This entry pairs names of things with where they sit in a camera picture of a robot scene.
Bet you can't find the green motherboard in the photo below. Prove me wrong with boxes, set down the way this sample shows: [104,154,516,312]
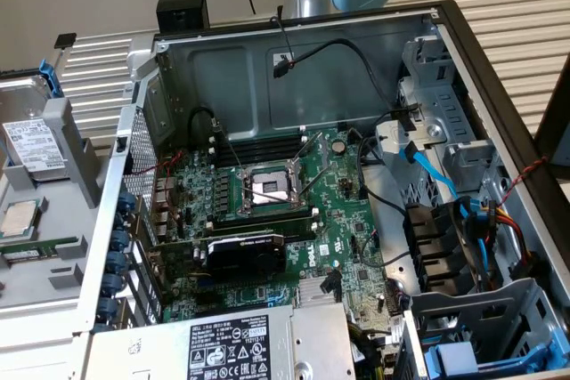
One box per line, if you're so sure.
[151,125,413,344]

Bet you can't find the thin red wire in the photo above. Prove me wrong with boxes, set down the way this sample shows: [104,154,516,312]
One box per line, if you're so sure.
[133,150,184,225]

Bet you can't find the blue SATA wire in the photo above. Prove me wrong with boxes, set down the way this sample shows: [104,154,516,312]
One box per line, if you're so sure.
[400,141,476,225]
[458,197,496,286]

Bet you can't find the black plastic fan shroud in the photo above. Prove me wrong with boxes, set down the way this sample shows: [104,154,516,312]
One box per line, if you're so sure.
[403,201,477,296]

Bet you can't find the black looped cable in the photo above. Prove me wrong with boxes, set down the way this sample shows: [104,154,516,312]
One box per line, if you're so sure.
[189,106,224,150]

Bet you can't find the open PC case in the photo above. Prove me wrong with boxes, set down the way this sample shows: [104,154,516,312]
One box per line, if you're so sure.
[70,0,570,380]

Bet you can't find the black cable with connector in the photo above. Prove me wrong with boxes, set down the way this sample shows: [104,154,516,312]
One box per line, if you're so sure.
[270,38,422,132]

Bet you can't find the black box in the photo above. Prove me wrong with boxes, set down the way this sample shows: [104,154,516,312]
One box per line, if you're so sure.
[156,0,210,35]

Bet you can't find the silver CPU chip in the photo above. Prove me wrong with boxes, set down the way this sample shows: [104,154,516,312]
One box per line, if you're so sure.
[0,199,44,239]

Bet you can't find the metal socket cover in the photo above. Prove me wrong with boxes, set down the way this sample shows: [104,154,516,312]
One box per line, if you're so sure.
[289,130,331,173]

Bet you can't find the red yellow power wire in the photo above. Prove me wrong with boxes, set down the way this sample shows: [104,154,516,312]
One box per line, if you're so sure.
[484,200,541,268]

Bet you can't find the grey metal drive cage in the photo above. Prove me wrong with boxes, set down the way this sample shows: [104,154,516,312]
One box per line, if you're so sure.
[395,36,507,197]

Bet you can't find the metal locking lever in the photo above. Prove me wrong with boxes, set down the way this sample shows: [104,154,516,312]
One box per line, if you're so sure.
[211,117,245,174]
[296,165,324,201]

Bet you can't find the thin black red-tipped wire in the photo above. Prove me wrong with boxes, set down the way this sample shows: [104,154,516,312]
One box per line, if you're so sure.
[358,228,413,266]

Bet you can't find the hard disk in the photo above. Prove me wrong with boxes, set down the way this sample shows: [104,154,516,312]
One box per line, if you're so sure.
[0,58,68,183]

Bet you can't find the silver power supply unit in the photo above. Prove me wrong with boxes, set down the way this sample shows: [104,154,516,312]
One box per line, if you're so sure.
[87,303,357,380]

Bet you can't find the CPU socket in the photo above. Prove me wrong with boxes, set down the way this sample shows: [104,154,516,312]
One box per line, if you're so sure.
[234,159,313,217]

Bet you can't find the green RAM stick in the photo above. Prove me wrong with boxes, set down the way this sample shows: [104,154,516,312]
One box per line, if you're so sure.
[0,237,79,263]

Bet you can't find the yellow black sleeved wires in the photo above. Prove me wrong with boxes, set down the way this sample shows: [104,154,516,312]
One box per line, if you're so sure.
[349,324,395,380]

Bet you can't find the black angled connector cable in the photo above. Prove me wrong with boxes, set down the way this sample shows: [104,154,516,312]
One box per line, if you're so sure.
[320,269,343,303]

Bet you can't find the black graphics card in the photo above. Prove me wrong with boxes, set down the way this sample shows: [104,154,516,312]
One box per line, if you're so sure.
[149,230,289,283]

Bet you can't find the silver finned heat sink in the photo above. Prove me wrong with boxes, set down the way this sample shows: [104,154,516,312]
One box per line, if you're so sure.
[297,279,345,308]

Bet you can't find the grey parts rack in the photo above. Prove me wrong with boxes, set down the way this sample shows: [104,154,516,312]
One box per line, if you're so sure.
[0,97,118,310]

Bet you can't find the empty blue disk carrier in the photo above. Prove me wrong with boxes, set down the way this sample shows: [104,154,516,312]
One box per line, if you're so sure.
[422,321,570,380]

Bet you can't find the red black twisted wire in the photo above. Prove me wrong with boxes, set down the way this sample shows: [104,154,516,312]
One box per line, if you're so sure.
[498,155,550,208]

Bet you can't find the black RAM slot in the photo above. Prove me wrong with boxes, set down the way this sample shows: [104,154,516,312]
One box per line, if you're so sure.
[208,219,320,241]
[208,146,308,166]
[207,208,320,225]
[213,134,308,152]

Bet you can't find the thin black tied wire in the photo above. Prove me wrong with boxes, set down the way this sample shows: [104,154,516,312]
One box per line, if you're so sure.
[269,4,298,69]

